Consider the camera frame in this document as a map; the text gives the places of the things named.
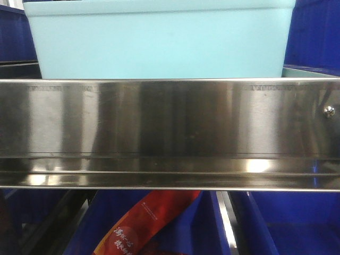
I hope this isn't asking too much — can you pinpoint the dark blue bin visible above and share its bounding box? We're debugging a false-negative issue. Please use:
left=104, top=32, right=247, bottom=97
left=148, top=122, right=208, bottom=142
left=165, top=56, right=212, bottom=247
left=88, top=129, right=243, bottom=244
left=2, top=189, right=66, bottom=227
left=284, top=1, right=339, bottom=75
left=230, top=191, right=339, bottom=254
left=63, top=190, right=231, bottom=254
left=1, top=5, right=37, bottom=62

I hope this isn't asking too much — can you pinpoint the light blue plastic bin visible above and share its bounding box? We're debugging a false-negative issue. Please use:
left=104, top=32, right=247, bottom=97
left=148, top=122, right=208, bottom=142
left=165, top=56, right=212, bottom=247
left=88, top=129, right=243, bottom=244
left=24, top=1, right=295, bottom=79

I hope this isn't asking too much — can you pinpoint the dark blue bin lower centre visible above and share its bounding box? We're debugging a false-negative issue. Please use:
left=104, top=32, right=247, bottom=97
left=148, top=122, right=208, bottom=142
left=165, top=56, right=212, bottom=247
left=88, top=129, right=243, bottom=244
left=63, top=190, right=231, bottom=254

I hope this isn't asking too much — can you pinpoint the dark blue bin upper right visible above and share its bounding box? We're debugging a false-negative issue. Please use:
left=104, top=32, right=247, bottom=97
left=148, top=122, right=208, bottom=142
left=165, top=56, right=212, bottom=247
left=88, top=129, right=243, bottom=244
left=284, top=1, right=339, bottom=75

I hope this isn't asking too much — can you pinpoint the dark blue bin lower right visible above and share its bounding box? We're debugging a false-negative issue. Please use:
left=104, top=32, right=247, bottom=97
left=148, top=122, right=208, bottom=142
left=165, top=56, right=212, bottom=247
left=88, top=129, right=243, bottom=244
left=230, top=191, right=339, bottom=254

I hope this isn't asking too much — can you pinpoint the stainless steel shelf rail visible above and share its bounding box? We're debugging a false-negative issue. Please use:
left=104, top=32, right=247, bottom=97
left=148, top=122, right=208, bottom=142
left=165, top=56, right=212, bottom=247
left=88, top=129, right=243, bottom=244
left=1, top=78, right=339, bottom=192

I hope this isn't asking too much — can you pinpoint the dark blue bin upper left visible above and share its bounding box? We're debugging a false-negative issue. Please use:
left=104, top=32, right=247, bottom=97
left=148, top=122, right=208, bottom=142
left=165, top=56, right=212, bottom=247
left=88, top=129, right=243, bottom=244
left=1, top=5, right=37, bottom=62

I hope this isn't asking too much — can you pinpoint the dome-head steel bolt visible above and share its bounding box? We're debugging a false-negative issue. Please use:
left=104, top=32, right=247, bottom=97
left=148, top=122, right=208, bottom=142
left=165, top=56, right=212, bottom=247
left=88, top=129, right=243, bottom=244
left=323, top=105, right=336, bottom=118

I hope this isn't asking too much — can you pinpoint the dark blue bin lower left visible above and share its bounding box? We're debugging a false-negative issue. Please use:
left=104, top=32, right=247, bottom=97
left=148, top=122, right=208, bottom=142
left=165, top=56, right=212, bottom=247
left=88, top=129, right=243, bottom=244
left=2, top=189, right=66, bottom=227

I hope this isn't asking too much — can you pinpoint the red printed snack bag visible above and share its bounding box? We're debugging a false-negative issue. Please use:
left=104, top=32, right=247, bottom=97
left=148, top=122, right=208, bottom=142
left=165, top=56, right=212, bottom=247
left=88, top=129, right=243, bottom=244
left=92, top=190, right=201, bottom=254

